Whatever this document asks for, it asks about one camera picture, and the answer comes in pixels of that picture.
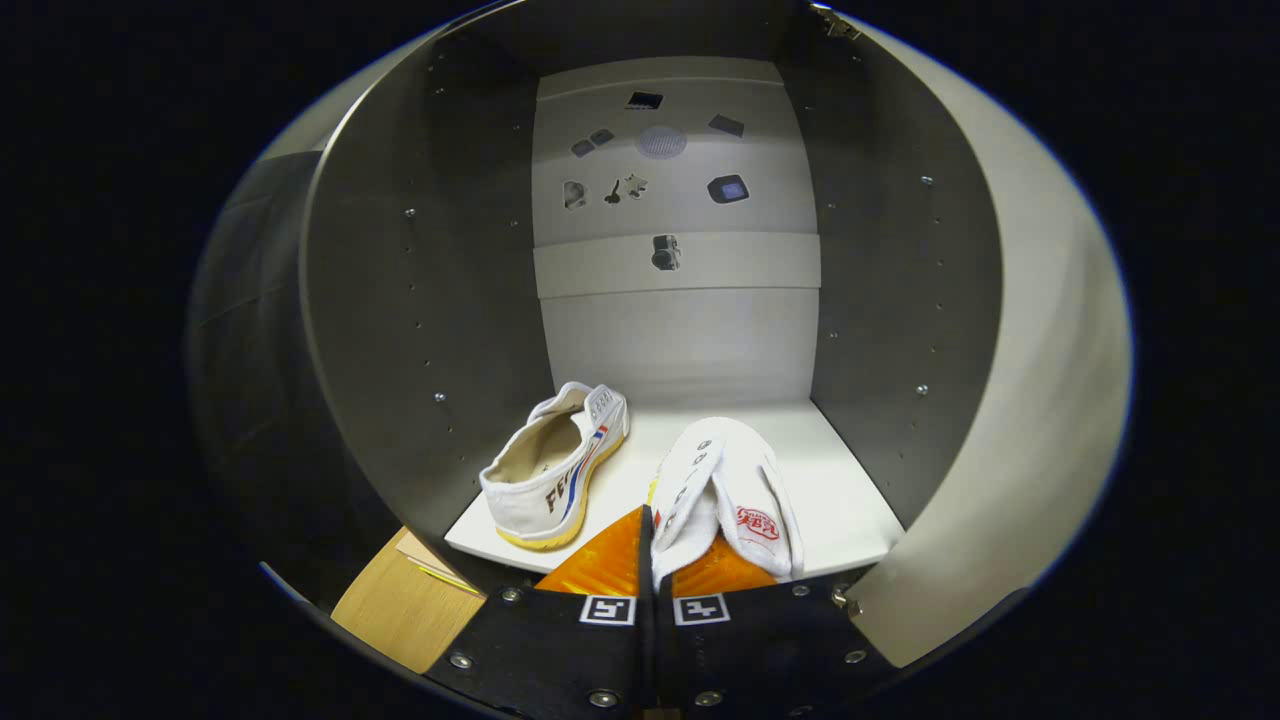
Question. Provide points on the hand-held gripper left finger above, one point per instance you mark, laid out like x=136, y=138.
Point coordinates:
x=560, y=650

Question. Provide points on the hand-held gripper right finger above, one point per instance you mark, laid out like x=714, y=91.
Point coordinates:
x=770, y=645

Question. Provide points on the white canvas shoe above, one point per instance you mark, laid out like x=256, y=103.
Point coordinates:
x=525, y=495
x=730, y=490

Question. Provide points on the dark grey shoe cabinet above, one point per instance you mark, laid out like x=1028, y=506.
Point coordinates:
x=680, y=330

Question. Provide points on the stack of books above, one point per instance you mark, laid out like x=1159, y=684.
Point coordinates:
x=430, y=560

